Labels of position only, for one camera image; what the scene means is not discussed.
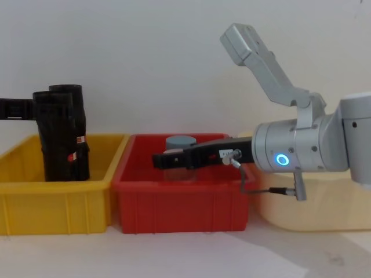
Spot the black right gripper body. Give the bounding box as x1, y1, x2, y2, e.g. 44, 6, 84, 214
188, 137, 253, 170

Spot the clear jar with grey lid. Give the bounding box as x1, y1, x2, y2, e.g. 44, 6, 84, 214
164, 135, 198, 182

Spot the red plastic bin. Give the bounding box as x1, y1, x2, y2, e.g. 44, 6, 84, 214
111, 133, 257, 235

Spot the yellow plastic bin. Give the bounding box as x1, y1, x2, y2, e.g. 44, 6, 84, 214
0, 133, 130, 236

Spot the cream plastic bin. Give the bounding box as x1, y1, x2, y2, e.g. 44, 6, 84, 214
237, 131, 371, 232

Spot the thin dark gripper cable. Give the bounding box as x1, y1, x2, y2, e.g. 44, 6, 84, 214
222, 149, 297, 195

